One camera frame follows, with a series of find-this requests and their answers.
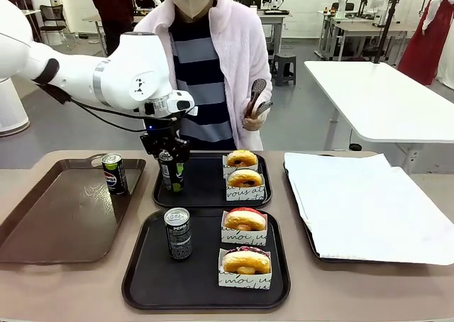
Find dark grey plastic stool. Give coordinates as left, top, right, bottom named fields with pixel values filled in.
left=270, top=52, right=297, bottom=87

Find black Pepsi can blue logo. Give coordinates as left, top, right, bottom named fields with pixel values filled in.
left=101, top=152, right=129, bottom=197

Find red dress on mannequin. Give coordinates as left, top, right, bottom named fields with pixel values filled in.
left=397, top=0, right=454, bottom=87

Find plain donut with dark spots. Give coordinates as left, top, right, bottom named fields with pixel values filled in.
left=226, top=168, right=262, bottom=189

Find black Pepsi can white text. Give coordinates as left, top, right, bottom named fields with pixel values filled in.
left=163, top=207, right=194, bottom=261

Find large black plastic tray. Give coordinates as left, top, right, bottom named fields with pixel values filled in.
left=121, top=208, right=292, bottom=311

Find bystander in dark red top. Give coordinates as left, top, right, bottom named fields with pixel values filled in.
left=87, top=0, right=136, bottom=57

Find person's left forearm pink sleeve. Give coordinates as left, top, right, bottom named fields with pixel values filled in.
left=226, top=52, right=274, bottom=124

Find large white table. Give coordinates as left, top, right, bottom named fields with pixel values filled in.
left=303, top=60, right=454, bottom=174

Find black green Pepsi can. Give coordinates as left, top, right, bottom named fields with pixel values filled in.
left=157, top=150, right=185, bottom=194

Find white paper sheet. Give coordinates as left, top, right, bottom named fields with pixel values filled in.
left=283, top=152, right=454, bottom=266

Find metal serving tongs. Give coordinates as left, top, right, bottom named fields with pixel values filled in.
left=244, top=77, right=275, bottom=119

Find yellow sprinkled donut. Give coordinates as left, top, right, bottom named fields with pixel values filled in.
left=226, top=149, right=259, bottom=168

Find person's left hand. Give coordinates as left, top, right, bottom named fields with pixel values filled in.
left=242, top=113, right=265, bottom=133

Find black stand pole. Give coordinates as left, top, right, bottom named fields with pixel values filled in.
left=374, top=0, right=407, bottom=65

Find chocolate glazed donut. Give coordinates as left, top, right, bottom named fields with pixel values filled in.
left=221, top=245, right=272, bottom=275

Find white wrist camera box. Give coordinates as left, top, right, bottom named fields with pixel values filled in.
left=165, top=90, right=196, bottom=116

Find beige lab table white frame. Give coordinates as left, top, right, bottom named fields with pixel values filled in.
left=314, top=9, right=421, bottom=62

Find brown plastic tray with handles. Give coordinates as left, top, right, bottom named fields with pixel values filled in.
left=0, top=152, right=147, bottom=274

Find beige face mask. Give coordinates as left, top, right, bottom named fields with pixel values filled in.
left=165, top=0, right=218, bottom=20

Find small black plastic tray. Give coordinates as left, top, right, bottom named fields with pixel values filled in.
left=151, top=152, right=273, bottom=209

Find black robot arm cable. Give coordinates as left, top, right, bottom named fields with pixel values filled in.
left=35, top=84, right=199, bottom=133

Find person torso pink fleece jacket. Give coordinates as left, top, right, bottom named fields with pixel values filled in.
left=133, top=0, right=274, bottom=152

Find grey table with small robots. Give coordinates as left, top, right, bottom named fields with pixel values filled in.
left=255, top=0, right=294, bottom=55

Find black office chair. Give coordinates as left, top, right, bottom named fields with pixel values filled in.
left=38, top=4, right=77, bottom=48

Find black tray under paper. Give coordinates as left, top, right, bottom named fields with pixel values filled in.
left=282, top=154, right=454, bottom=265

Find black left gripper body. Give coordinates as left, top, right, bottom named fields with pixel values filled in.
left=140, top=118, right=191, bottom=162

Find wooden table white legs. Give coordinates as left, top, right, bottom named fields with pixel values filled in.
left=82, top=13, right=146, bottom=59

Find red glazed donut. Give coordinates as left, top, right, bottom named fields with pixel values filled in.
left=223, top=207, right=267, bottom=232

